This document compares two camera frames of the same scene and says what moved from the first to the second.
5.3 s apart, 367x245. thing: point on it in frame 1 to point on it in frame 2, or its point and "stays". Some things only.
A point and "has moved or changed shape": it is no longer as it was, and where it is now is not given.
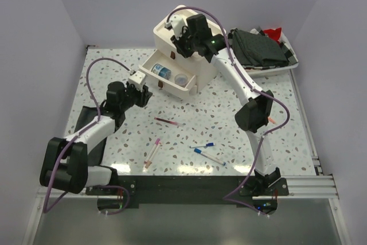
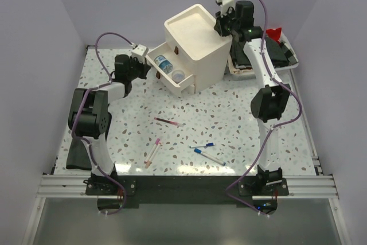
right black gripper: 178,43 to 219,21
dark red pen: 168,121 stays
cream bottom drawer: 161,71 has moved or changed shape
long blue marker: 209,156 stays
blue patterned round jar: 161,70 to 164,63
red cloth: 274,34 stays
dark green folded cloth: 257,50 stays
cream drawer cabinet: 206,70 has moved or changed shape
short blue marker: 202,145 stays
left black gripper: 143,96 to 145,68
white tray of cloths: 262,51 stays
